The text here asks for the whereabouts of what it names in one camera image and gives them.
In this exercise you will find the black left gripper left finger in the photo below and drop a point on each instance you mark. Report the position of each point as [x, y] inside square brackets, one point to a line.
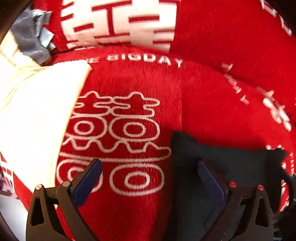
[43, 222]

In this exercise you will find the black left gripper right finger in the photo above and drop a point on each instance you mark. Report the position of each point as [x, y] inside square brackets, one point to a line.
[245, 211]

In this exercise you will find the black and grey pants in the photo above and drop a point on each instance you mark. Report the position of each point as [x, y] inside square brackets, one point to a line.
[193, 210]

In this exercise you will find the white bed sheet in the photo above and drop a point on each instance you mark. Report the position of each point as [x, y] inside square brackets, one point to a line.
[36, 105]

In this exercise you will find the red wedding blanket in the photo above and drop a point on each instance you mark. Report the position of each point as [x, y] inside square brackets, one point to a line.
[132, 102]

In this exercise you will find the red wedding pillow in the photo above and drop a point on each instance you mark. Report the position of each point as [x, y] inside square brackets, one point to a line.
[253, 40]

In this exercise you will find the grey crumpled cloth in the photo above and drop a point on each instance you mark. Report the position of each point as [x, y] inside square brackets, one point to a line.
[33, 38]

